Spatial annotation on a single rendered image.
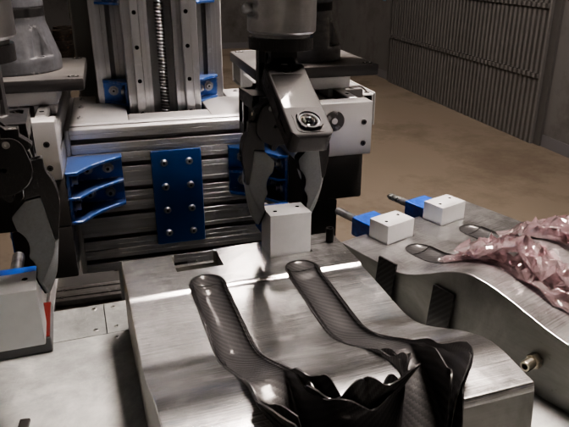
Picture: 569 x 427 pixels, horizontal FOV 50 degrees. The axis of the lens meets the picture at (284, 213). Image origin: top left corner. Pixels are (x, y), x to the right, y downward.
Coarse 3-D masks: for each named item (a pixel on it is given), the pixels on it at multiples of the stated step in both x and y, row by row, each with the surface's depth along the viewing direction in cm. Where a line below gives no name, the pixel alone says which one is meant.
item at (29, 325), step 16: (16, 256) 61; (0, 272) 57; (16, 272) 57; (32, 272) 54; (0, 288) 51; (16, 288) 51; (32, 288) 51; (0, 304) 50; (16, 304) 51; (32, 304) 51; (0, 320) 51; (16, 320) 51; (32, 320) 52; (0, 336) 51; (16, 336) 52; (32, 336) 52
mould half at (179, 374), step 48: (336, 240) 76; (144, 288) 65; (240, 288) 65; (288, 288) 65; (336, 288) 66; (144, 336) 58; (192, 336) 58; (288, 336) 58; (432, 336) 51; (480, 336) 49; (144, 384) 53; (192, 384) 46; (240, 384) 44; (336, 384) 43; (480, 384) 44; (528, 384) 44
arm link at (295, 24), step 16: (256, 0) 64; (272, 0) 63; (288, 0) 63; (304, 0) 63; (256, 16) 64; (272, 16) 63; (288, 16) 63; (304, 16) 64; (256, 32) 65; (272, 32) 64; (288, 32) 64; (304, 32) 64
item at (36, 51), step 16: (16, 16) 95; (32, 16) 97; (16, 32) 95; (32, 32) 97; (48, 32) 101; (16, 48) 95; (32, 48) 97; (48, 48) 100; (16, 64) 96; (32, 64) 97; (48, 64) 99
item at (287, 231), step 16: (272, 208) 72; (288, 208) 72; (304, 208) 72; (256, 224) 77; (272, 224) 70; (288, 224) 71; (304, 224) 71; (272, 240) 71; (288, 240) 71; (304, 240) 72; (272, 256) 71
